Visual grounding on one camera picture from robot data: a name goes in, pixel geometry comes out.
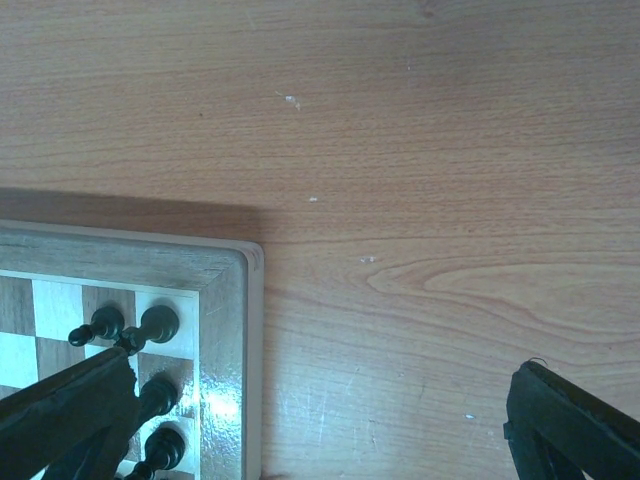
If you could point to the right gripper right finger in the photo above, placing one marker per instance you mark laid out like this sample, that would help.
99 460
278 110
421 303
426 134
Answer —
556 430

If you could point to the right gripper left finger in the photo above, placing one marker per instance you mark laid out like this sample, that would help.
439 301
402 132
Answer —
89 409

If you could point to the black chess knight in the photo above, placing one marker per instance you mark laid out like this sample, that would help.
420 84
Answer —
158 396

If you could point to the black chess bishop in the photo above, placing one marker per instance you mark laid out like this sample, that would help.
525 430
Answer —
164 450

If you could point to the black chess pawn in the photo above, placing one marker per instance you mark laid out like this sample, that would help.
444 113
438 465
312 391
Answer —
106 323

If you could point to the black chess rook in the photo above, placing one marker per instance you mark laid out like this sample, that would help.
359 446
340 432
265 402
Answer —
158 324

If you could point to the wooden chess board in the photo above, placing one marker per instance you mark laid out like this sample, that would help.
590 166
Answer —
53 278

